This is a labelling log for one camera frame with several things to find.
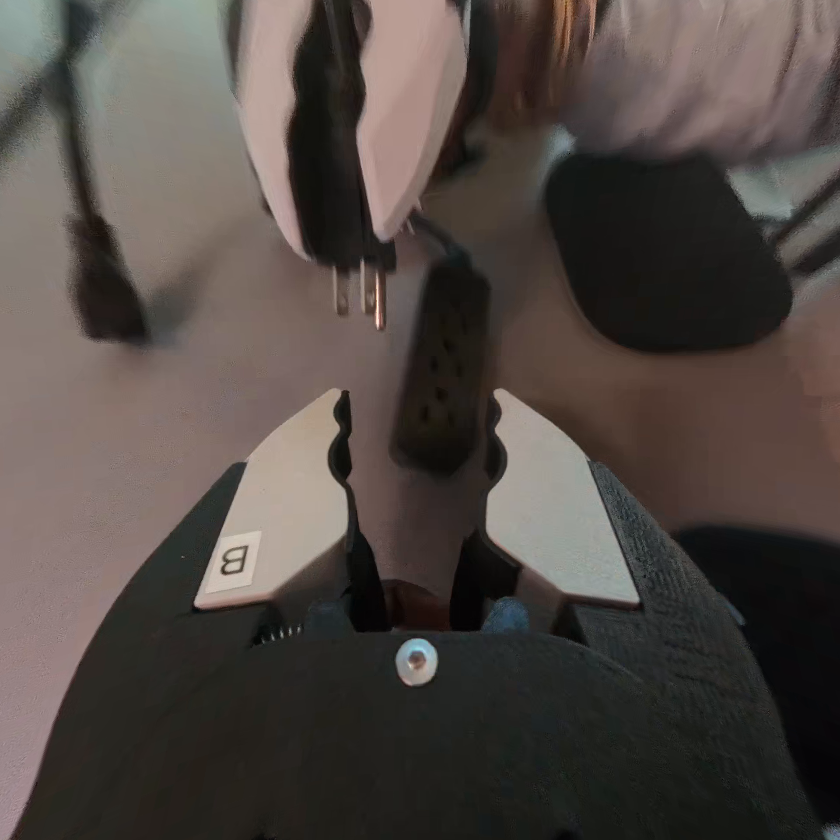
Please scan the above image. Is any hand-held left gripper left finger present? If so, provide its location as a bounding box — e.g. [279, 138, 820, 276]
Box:
[193, 388, 387, 632]

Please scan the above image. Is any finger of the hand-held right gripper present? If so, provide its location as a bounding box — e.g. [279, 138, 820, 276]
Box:
[226, 0, 316, 263]
[357, 0, 471, 242]

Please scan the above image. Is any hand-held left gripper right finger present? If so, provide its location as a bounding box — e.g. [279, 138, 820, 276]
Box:
[451, 388, 642, 635]

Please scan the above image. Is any black power strip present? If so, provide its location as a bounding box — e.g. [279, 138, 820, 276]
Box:
[390, 255, 493, 478]

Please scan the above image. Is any person's right hand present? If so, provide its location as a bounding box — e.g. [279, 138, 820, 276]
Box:
[489, 0, 595, 135]

